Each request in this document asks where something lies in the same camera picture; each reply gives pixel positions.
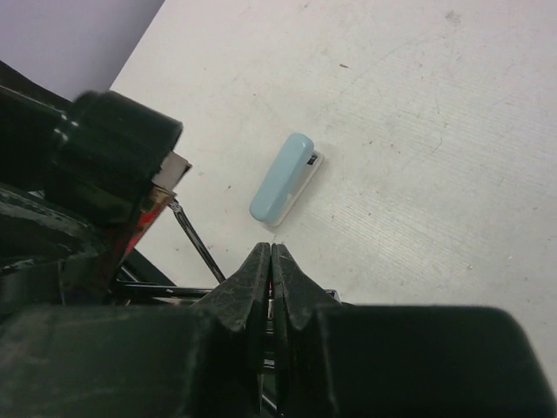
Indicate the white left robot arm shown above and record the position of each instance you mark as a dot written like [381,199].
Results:
[81,182]

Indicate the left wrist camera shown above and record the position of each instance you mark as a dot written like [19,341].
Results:
[171,172]

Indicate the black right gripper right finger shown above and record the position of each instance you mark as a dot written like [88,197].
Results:
[337,360]

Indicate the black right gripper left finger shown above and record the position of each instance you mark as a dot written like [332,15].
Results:
[202,360]

